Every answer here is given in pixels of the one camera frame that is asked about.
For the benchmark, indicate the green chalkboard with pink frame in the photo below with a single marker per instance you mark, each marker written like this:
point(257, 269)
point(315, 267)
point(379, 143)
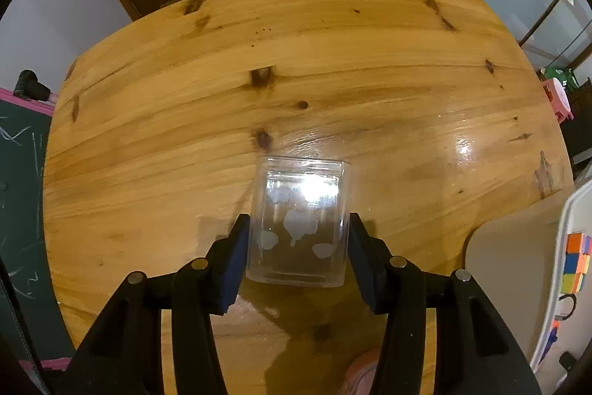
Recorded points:
point(23, 191)

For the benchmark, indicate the multicoloured puzzle cube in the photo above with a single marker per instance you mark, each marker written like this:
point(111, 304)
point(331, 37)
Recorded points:
point(578, 263)

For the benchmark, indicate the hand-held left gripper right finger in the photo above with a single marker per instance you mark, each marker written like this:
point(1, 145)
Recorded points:
point(365, 267)

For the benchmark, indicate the black chalkboard knob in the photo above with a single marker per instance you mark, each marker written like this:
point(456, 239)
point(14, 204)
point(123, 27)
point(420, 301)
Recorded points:
point(30, 87)

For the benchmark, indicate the clear plastic box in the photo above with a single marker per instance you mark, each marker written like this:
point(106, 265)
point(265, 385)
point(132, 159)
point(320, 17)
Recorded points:
point(300, 233)

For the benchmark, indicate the orange round reel with carabiner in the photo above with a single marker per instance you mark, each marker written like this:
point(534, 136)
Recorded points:
point(551, 339)

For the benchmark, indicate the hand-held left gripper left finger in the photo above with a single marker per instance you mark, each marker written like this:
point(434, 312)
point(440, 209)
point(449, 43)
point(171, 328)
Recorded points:
point(233, 267)

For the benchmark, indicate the green bag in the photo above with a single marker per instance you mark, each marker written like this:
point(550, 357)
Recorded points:
point(562, 75)

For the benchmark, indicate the pink plastic stool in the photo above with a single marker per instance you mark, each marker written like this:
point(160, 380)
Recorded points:
point(557, 99)

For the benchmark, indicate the dark wooden cabinet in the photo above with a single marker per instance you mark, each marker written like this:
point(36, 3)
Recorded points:
point(582, 122)

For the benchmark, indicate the white plastic bin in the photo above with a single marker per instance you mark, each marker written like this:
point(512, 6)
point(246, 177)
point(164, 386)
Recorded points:
point(562, 214)

